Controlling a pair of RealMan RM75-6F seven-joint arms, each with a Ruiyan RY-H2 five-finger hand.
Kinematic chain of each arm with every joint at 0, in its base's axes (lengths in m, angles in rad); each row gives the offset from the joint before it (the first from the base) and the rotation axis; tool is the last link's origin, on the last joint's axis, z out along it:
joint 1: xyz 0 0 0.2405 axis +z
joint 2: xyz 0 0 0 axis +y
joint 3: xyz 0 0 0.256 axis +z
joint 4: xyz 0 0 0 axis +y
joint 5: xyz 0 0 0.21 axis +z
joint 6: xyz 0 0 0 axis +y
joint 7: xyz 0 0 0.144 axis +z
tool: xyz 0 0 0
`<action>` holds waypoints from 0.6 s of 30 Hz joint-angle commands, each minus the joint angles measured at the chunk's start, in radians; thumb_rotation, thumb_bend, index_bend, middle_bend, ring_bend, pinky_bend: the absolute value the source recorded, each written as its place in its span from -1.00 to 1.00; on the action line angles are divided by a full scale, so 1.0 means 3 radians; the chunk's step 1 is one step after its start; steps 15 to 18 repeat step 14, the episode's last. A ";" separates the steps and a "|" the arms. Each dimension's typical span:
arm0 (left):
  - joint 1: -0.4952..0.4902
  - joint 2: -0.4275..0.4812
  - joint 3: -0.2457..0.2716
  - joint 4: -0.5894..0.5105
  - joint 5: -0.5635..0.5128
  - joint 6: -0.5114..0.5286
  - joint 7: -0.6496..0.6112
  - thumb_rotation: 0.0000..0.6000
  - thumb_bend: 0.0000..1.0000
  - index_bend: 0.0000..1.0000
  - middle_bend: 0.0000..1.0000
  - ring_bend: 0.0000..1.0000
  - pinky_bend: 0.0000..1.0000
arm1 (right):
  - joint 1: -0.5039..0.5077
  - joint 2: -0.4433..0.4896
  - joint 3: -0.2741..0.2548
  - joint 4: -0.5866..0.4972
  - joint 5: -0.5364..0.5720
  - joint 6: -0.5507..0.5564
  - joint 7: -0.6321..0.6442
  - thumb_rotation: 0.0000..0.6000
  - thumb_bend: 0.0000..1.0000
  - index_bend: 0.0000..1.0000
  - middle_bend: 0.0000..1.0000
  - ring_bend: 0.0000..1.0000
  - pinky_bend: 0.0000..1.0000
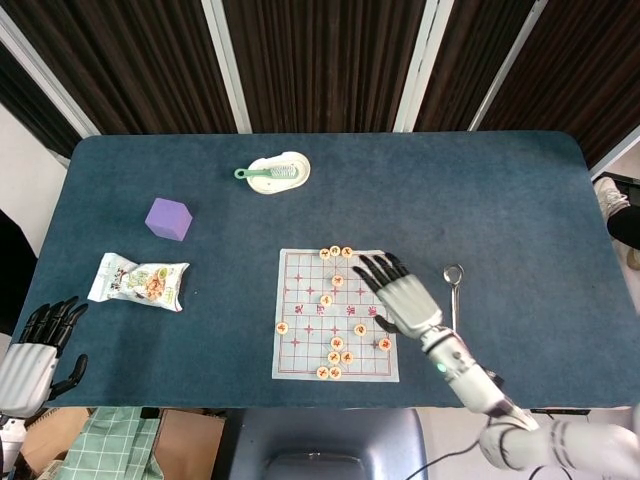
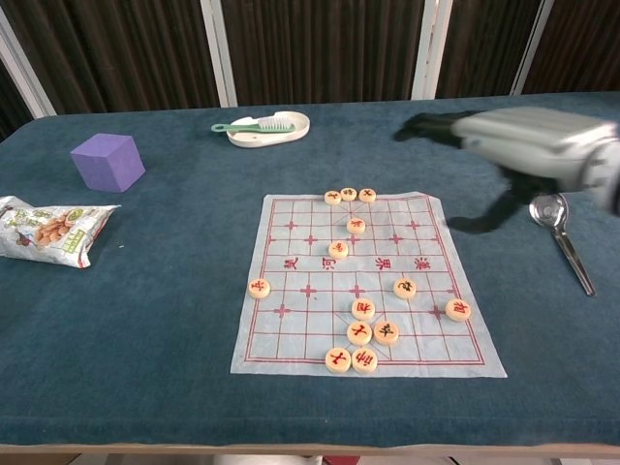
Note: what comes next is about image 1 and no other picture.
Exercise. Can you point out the green cleaning brush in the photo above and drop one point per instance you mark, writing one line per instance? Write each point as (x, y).
(270, 173)

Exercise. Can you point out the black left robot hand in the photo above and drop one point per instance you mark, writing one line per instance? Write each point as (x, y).
(25, 372)

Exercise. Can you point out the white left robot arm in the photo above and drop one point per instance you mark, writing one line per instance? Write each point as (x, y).
(10, 437)

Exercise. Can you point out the grey blue robot torso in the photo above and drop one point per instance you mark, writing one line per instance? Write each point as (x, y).
(325, 445)

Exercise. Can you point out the green checkered cloth bag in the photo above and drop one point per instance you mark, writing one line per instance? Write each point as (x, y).
(110, 447)

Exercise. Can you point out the white sneaker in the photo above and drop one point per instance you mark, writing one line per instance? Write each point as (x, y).
(634, 259)
(610, 197)

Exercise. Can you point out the paper Chinese chess board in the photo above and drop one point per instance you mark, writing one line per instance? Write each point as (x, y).
(310, 320)

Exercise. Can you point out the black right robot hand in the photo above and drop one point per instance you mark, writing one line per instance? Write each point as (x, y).
(407, 305)

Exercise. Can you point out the brown slatted partition panel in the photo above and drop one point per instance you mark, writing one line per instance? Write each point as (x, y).
(575, 75)
(25, 100)
(325, 65)
(125, 65)
(475, 65)

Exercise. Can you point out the metal spoon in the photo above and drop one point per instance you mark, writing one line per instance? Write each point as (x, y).
(454, 274)

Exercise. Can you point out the round wooden chess piece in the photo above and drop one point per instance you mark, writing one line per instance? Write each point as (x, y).
(322, 372)
(324, 254)
(335, 373)
(282, 328)
(326, 300)
(333, 357)
(336, 342)
(338, 280)
(384, 344)
(347, 357)
(360, 329)
(335, 250)
(347, 252)

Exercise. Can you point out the white green snack bag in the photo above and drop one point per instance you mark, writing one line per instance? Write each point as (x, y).
(140, 285)

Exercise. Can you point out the blue table cloth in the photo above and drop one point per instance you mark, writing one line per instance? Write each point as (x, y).
(450, 200)

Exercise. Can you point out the brown cardboard box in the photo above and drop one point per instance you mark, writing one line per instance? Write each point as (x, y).
(185, 440)

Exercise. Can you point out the black trouser leg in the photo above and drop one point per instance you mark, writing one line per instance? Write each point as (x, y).
(627, 227)

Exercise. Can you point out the black garment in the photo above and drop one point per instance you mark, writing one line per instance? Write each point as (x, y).
(15, 270)

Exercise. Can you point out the white soap dish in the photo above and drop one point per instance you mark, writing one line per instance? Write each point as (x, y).
(280, 182)

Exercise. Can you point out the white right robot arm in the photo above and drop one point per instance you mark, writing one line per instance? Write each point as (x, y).
(475, 380)

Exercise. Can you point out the purple foam cube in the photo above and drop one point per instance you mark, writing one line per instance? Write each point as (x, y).
(167, 220)

